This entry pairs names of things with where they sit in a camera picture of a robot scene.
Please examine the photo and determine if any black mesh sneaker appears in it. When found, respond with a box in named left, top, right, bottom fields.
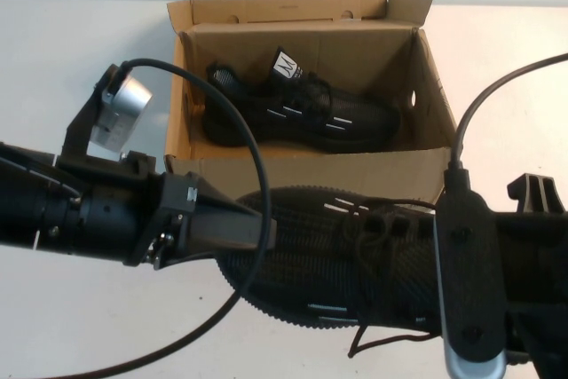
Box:
left=217, top=184, right=511, bottom=359
left=200, top=46, right=403, bottom=154

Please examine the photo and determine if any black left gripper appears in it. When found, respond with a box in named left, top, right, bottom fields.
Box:
left=57, top=151, right=278, bottom=272

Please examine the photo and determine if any black camera cable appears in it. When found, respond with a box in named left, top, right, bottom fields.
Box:
left=446, top=52, right=568, bottom=193
left=43, top=58, right=272, bottom=379

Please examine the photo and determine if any black left camera cable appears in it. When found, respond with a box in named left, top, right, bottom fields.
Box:
left=43, top=58, right=272, bottom=379

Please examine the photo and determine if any brown cardboard shoe box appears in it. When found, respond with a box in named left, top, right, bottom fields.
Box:
left=164, top=0, right=464, bottom=205

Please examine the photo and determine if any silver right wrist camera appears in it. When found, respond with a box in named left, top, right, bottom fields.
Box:
left=432, top=187, right=507, bottom=379

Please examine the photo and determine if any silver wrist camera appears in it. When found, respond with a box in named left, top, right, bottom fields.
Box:
left=88, top=75, right=154, bottom=159
left=432, top=187, right=507, bottom=379

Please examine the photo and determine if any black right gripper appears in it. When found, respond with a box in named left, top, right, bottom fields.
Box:
left=491, top=173, right=568, bottom=379

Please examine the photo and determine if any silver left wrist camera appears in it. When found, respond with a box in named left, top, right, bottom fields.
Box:
left=88, top=75, right=154, bottom=159

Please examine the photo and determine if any black right camera cable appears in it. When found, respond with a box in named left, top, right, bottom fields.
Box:
left=446, top=52, right=568, bottom=193

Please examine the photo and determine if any black left camera bracket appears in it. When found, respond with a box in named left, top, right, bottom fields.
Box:
left=59, top=63, right=130, bottom=167

